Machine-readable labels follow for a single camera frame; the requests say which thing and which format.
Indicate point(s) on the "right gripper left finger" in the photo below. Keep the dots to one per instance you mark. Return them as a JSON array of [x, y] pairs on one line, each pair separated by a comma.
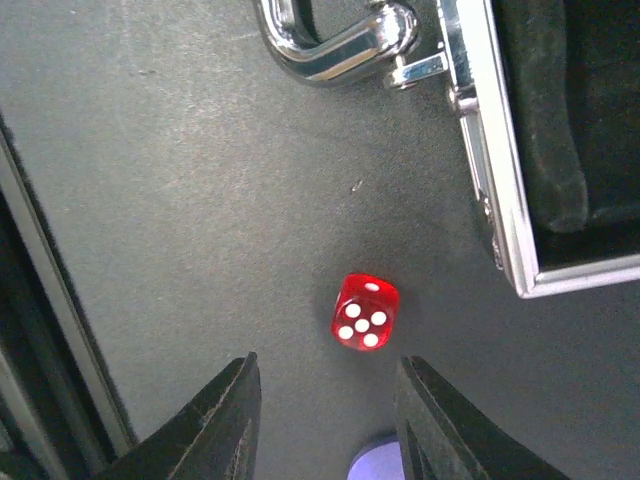
[[214, 436]]

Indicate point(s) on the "purple round button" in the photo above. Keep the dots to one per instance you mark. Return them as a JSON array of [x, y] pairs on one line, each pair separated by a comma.
[[379, 460]]

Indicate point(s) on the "red die pair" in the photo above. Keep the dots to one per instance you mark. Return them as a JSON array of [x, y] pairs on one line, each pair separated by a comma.
[[365, 312]]

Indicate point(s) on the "aluminium poker case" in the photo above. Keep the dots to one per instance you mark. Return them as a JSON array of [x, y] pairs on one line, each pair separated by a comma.
[[547, 98]]

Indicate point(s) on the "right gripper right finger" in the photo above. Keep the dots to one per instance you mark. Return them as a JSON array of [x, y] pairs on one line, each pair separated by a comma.
[[442, 435]]

